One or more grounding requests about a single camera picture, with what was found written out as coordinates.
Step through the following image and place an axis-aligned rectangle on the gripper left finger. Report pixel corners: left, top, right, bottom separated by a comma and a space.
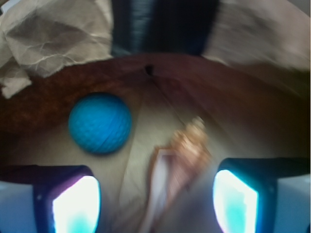
0, 165, 101, 233

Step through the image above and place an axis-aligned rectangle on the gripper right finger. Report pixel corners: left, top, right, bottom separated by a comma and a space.
212, 158, 311, 233

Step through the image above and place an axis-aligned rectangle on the blue ball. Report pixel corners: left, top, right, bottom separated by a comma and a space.
68, 92, 132, 154

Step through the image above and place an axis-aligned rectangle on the tan spiral seashell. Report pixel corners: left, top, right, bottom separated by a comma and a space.
138, 116, 211, 233

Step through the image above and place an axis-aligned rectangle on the brown paper bag bin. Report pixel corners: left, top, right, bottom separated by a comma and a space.
0, 0, 311, 233

